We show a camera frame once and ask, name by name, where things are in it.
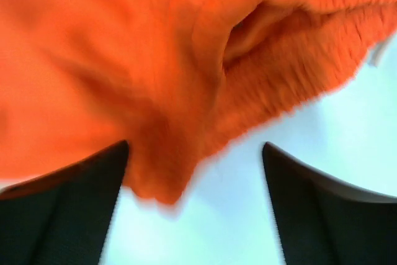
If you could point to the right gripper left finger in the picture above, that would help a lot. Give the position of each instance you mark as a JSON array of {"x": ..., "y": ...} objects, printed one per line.
[{"x": 63, "y": 217}]

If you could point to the orange mesh shorts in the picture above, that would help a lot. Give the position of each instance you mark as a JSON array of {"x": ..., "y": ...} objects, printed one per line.
[{"x": 176, "y": 79}]

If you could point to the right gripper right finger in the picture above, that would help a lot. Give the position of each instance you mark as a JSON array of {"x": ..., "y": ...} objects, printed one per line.
[{"x": 324, "y": 220}]

